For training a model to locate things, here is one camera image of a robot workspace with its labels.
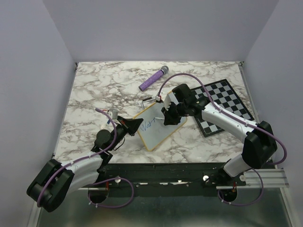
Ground purple glitter microphone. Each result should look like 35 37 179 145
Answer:
139 66 169 91

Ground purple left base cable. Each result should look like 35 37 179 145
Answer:
88 177 134 209

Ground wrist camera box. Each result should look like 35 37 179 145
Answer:
155 91 179 110
107 108 119 121

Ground wire whiteboard stand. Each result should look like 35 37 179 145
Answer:
139 96 155 110

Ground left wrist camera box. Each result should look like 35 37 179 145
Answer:
107 108 119 121

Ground yellow framed whiteboard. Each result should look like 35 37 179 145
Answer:
133 102 187 151

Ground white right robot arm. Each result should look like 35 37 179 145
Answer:
161 84 277 185

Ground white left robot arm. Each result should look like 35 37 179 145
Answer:
26 116 143 212

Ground black white chessboard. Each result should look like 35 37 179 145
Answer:
195 79 254 138

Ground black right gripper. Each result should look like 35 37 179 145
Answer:
161 100 188 125

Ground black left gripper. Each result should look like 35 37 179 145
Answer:
108 115 143 151

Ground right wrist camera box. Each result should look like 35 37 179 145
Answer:
155 91 179 110

